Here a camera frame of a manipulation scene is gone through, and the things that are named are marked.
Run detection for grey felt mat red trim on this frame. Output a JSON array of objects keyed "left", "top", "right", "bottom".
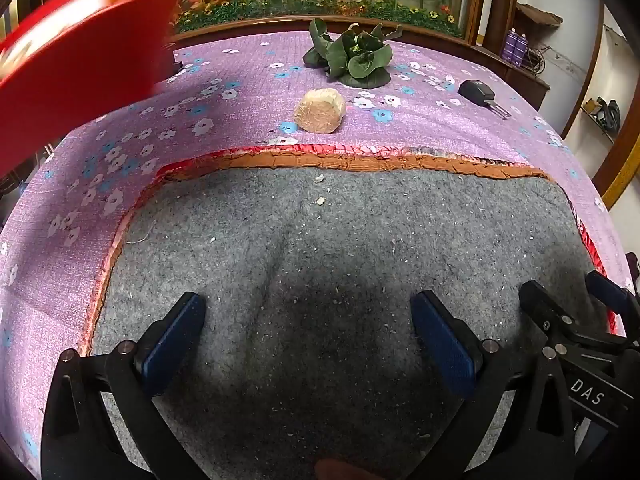
[{"left": 80, "top": 142, "right": 626, "bottom": 480}]

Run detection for red cardboard box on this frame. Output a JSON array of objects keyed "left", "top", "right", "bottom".
[{"left": 0, "top": 0, "right": 188, "bottom": 181}]

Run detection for large beige cylindrical block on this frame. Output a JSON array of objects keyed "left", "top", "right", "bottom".
[{"left": 293, "top": 88, "right": 347, "bottom": 134}]

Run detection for brown shelf board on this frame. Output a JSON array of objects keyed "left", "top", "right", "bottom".
[{"left": 515, "top": 2, "right": 563, "bottom": 26}]

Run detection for black car key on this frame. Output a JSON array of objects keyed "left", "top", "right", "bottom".
[{"left": 457, "top": 79, "right": 511, "bottom": 120}]

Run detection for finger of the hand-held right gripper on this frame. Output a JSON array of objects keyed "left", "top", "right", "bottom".
[
  {"left": 519, "top": 280, "right": 581, "bottom": 346},
  {"left": 586, "top": 269, "right": 640, "bottom": 322}
]

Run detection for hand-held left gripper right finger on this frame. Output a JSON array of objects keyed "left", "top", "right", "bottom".
[{"left": 405, "top": 289, "right": 576, "bottom": 480}]

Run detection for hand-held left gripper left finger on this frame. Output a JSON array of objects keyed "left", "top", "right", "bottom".
[{"left": 41, "top": 291, "right": 208, "bottom": 480}]

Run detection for purple floral tablecloth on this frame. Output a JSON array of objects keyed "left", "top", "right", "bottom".
[{"left": 0, "top": 30, "right": 640, "bottom": 476}]

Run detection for tangled black cables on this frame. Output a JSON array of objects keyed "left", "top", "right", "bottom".
[{"left": 527, "top": 45, "right": 556, "bottom": 76}]

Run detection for green leafy vegetable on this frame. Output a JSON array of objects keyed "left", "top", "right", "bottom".
[{"left": 302, "top": 17, "right": 403, "bottom": 88}]

